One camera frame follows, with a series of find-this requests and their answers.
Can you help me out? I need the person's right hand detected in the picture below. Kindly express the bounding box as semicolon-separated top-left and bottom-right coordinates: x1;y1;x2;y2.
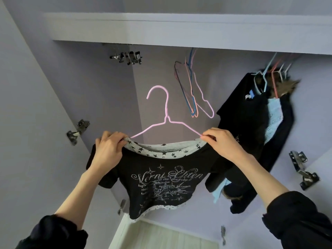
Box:
200;127;250;165

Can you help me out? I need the person's left hand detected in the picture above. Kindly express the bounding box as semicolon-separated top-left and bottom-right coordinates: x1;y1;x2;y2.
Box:
89;130;129;177

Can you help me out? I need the black top with blue label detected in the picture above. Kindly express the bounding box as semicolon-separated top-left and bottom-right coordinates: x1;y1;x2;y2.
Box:
205;72;270;192

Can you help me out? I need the light blue knit sweater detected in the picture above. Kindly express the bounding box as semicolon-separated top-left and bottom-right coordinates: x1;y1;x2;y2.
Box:
212;97;284;204

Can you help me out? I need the black star-trim graphic t-shirt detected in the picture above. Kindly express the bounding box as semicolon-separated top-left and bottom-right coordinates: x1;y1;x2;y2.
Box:
85;137;234;221

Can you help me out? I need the pink wire hanger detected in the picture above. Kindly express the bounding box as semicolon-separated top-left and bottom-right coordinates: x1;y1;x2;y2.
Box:
130;85;204;140
270;59;283;99

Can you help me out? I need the light blue plastic hanger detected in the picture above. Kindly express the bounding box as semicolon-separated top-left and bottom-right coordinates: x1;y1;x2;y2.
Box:
251;52;278;96

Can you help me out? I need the light grey wardrobe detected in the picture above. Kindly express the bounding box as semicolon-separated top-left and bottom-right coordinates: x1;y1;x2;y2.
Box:
0;0;332;249

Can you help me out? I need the black fur-trimmed jacket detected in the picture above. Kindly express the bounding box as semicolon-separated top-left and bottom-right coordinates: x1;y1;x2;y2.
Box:
228;75;302;215

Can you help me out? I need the person's left forearm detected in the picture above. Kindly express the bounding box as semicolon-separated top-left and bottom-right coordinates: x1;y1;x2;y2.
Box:
16;168;110;249

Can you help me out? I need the grey wardrobe shelf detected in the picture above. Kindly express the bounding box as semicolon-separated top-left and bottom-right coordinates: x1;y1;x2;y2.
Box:
43;12;332;56

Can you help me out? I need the bunch of pastel hangers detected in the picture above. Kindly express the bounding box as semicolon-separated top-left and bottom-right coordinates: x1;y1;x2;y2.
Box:
174;47;215;120

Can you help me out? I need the cluster of metal clips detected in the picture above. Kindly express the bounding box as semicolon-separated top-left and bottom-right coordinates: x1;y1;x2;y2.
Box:
109;50;143;66

